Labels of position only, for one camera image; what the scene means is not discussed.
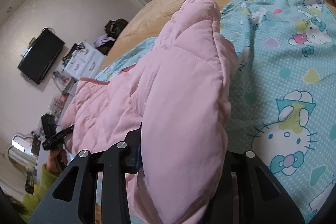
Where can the pink quilted jacket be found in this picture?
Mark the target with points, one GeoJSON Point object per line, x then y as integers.
{"type": "Point", "coordinates": [177, 95]}

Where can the purple clothes pile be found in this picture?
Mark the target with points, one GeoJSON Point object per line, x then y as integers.
{"type": "Point", "coordinates": [102, 40]}

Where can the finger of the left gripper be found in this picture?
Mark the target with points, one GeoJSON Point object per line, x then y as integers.
{"type": "Point", "coordinates": [57, 135]}

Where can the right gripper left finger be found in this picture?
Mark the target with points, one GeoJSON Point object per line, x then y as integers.
{"type": "Point", "coordinates": [72, 197]}

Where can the green sleeve forearm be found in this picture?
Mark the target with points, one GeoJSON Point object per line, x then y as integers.
{"type": "Point", "coordinates": [31, 201]}

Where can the black wall television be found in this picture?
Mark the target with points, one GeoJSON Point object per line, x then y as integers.
{"type": "Point", "coordinates": [40, 56]}

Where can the hello kitty blue sheet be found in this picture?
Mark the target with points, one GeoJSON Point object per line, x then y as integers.
{"type": "Point", "coordinates": [282, 92]}

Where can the black backpack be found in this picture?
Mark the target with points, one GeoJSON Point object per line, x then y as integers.
{"type": "Point", "coordinates": [114, 27]}

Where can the white drawer chest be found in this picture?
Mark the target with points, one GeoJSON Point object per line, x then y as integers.
{"type": "Point", "coordinates": [84, 61]}

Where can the person left hand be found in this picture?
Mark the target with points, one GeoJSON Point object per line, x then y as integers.
{"type": "Point", "coordinates": [54, 159]}

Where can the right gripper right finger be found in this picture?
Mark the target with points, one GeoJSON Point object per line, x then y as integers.
{"type": "Point", "coordinates": [248, 192]}

